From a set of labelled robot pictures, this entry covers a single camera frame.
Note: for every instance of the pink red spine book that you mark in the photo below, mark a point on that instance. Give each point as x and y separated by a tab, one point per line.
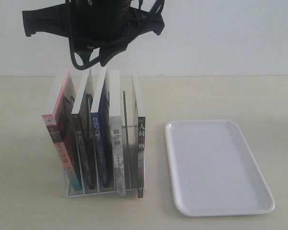
57	116

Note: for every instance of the blue spine book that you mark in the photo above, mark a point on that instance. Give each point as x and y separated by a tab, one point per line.
98	108

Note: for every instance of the white plastic tray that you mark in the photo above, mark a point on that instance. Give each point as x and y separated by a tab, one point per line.
213	171

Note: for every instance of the grey spine book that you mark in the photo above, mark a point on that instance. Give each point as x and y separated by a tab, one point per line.
116	132

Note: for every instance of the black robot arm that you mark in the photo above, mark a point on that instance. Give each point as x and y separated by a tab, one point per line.
105	3

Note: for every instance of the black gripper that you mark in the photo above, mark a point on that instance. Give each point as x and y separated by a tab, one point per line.
95	33

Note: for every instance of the black white spine book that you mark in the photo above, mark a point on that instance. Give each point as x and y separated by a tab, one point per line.
139	131

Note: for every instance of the clear acrylic book rack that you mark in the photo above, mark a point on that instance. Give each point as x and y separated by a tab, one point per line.
130	159

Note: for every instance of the black spine thin book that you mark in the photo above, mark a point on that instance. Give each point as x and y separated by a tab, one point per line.
81	117

